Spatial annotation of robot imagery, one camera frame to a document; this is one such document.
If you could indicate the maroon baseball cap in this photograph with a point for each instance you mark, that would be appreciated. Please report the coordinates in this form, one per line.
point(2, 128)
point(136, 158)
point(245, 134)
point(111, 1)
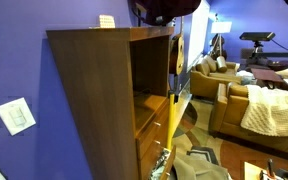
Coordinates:
point(170, 8)

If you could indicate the brown wooden shelf cabinet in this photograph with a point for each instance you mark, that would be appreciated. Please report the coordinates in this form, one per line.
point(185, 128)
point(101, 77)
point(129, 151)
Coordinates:
point(100, 100)

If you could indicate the yellow and black pole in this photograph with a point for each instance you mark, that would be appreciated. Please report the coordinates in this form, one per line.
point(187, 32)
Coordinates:
point(171, 120)

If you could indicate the tan leather armchair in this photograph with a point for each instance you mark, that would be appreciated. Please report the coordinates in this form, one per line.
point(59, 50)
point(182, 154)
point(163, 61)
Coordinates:
point(204, 80)

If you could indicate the patterned brown rug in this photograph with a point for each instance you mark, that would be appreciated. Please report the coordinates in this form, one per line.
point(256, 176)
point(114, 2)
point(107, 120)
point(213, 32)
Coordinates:
point(194, 133)

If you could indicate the clutter in open drawer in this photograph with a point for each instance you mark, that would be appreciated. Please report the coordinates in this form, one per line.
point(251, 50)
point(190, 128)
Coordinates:
point(159, 163)

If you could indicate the small white card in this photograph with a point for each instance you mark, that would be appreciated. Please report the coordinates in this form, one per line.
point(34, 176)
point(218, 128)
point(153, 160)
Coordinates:
point(107, 21)

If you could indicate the tan cylindrical pillow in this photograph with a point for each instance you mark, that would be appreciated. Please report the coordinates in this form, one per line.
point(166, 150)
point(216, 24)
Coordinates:
point(221, 64)

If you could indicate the dark cello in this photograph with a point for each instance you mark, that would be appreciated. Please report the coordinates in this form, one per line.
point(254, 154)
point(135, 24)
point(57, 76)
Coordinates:
point(219, 45)

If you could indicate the tan leather sofa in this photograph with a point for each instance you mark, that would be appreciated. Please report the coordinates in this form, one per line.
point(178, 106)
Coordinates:
point(230, 110)

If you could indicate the white shade floor lamp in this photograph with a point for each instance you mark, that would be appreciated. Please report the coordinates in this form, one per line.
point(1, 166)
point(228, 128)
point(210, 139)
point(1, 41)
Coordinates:
point(221, 27)

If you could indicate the dark red coffee table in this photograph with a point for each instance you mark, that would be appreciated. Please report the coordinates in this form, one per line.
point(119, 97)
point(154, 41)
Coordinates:
point(267, 75)

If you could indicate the cream knitted blanket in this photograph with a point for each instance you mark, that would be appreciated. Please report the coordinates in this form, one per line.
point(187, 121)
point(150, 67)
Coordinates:
point(274, 110)

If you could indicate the small wooden table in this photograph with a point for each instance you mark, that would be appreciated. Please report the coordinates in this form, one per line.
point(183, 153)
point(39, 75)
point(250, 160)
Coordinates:
point(252, 171)

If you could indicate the dark maroon round cushion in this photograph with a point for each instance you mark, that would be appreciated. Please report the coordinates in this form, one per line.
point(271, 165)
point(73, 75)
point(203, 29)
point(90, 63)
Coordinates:
point(279, 64)

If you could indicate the black bar with orange tip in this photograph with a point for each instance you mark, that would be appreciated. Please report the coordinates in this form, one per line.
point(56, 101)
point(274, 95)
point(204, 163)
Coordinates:
point(280, 54)

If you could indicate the tools on wooden table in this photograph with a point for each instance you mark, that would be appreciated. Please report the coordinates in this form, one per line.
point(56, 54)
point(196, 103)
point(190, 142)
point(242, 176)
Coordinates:
point(269, 168)

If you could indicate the white wall board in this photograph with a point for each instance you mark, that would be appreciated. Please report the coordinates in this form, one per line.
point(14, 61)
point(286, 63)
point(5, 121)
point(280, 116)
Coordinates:
point(199, 40)

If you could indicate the black camera on tripod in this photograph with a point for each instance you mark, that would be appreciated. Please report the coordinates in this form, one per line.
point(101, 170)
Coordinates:
point(257, 36)

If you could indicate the white light switch plate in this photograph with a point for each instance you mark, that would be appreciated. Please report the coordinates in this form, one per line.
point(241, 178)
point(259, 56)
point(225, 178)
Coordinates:
point(15, 116)

